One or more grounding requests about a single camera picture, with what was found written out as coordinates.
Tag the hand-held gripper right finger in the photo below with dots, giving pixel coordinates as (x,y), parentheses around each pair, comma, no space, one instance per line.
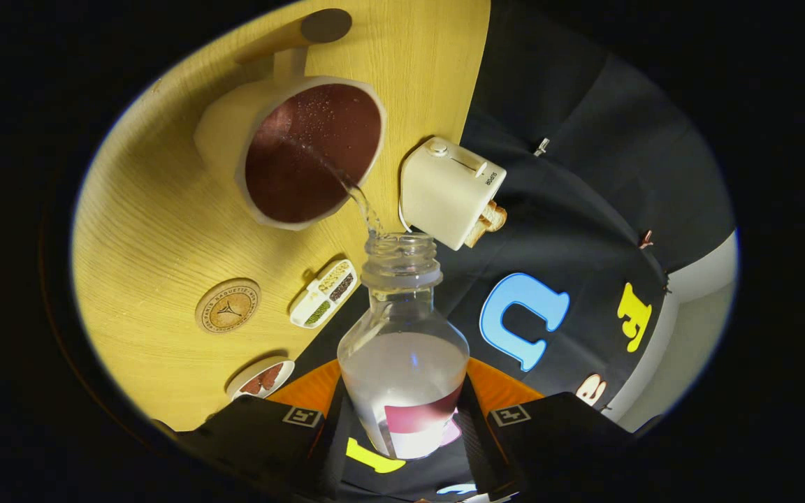
(556,440)

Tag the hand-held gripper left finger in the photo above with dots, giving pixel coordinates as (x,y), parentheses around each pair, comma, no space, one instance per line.
(256,440)

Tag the round wooden coaster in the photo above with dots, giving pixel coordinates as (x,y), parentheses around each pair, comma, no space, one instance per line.
(228,307)

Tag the clear plastic juice bottle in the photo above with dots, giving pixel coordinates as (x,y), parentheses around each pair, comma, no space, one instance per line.
(402,377)

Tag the red meat patty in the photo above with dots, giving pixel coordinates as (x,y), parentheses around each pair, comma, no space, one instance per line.
(271,375)
(250,385)

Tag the white round plate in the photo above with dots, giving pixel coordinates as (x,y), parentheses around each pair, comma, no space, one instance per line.
(236,388)

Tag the white divided grain dish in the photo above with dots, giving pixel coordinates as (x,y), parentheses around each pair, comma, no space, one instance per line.
(322,295)

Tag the toast slice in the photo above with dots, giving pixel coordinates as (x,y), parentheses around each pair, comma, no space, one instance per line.
(478,236)
(495,216)

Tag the pink clip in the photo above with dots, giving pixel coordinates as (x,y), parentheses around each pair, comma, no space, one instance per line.
(646,239)

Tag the wooden table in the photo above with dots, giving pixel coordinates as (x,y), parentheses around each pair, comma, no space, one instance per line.
(151,209)

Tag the black backdrop cloth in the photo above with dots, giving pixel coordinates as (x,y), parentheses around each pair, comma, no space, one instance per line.
(584,175)

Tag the white toaster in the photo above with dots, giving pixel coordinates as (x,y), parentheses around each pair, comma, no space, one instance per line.
(444,195)

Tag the silver clip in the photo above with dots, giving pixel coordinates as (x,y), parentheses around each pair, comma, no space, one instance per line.
(541,147)

